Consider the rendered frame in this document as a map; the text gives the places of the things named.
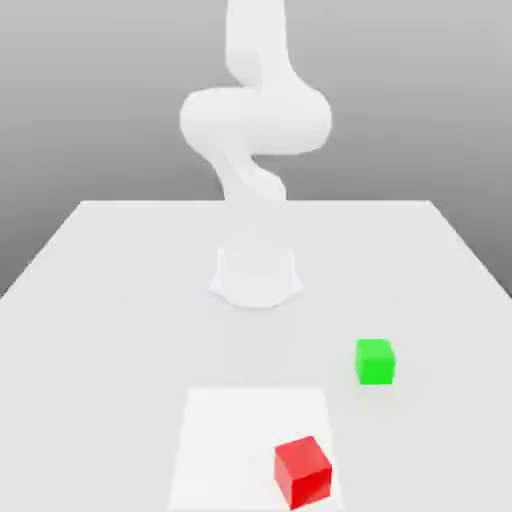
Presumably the small red cube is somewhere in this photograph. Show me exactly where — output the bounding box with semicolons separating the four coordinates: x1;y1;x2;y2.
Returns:
273;435;334;511

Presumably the small green cube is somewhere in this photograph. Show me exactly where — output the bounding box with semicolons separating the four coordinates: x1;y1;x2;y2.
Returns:
354;338;397;386

